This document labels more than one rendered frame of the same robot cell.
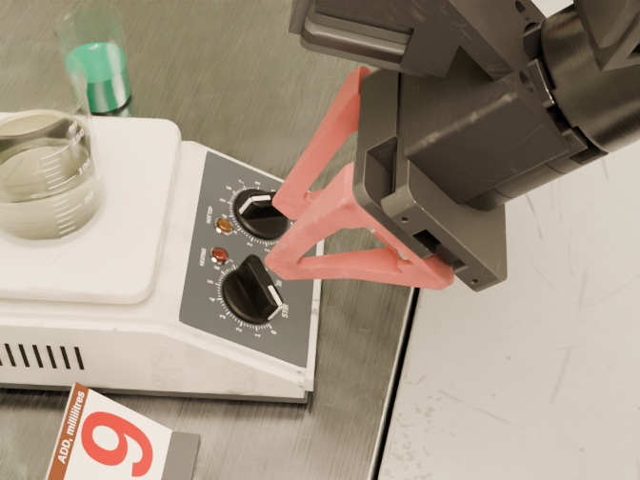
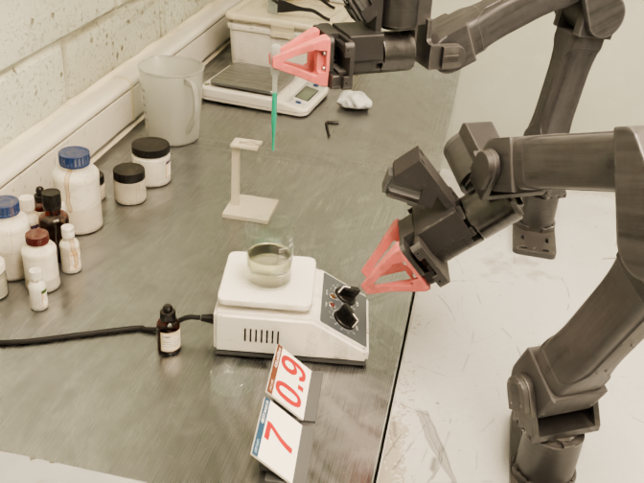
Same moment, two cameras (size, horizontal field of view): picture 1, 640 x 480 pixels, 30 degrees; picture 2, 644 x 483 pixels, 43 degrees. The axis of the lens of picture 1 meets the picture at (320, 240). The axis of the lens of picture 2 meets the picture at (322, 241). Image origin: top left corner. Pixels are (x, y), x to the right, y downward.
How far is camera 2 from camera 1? 0.52 m
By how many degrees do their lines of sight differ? 20
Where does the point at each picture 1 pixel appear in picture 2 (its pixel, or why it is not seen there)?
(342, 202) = (395, 251)
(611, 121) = (484, 223)
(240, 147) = not seen: hidden behind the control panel
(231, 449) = (335, 379)
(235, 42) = (322, 251)
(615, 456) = (489, 387)
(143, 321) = (307, 319)
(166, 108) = not seen: hidden behind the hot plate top
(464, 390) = (426, 365)
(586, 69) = (475, 206)
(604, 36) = (481, 185)
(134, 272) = (305, 300)
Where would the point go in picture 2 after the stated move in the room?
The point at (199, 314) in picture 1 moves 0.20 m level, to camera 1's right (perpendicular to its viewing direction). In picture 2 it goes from (327, 320) to (482, 328)
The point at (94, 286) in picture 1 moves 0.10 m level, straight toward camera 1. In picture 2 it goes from (290, 303) to (314, 351)
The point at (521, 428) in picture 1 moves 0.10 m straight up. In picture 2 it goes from (450, 378) to (463, 314)
